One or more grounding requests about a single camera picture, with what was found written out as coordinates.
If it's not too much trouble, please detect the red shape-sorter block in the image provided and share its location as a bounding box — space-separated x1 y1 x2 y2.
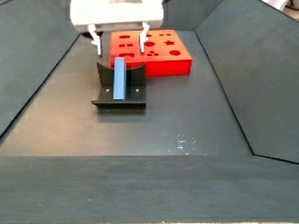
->
109 30 192 77

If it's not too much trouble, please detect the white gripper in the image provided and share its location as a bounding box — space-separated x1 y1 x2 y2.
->
69 0 164 56

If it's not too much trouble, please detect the black curved fixture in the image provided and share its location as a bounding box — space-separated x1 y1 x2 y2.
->
90 63 145 109

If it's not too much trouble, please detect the blue arch bar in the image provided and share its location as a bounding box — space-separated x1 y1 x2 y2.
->
113 57 126 101

